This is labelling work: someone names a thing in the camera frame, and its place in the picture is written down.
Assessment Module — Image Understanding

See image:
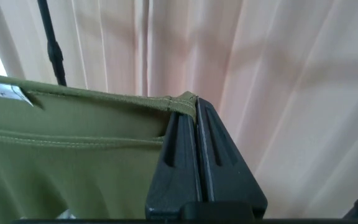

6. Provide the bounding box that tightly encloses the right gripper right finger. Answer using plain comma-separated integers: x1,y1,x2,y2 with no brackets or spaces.
196,98,269,217

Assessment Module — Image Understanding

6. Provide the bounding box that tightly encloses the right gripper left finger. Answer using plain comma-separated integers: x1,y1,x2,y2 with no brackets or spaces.
144,113,203,220

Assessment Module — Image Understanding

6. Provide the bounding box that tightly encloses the green shirt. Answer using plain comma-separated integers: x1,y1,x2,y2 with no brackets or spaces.
0,72,198,224

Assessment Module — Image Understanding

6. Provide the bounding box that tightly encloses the black clothes rack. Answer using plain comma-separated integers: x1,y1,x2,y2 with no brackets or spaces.
37,0,68,87

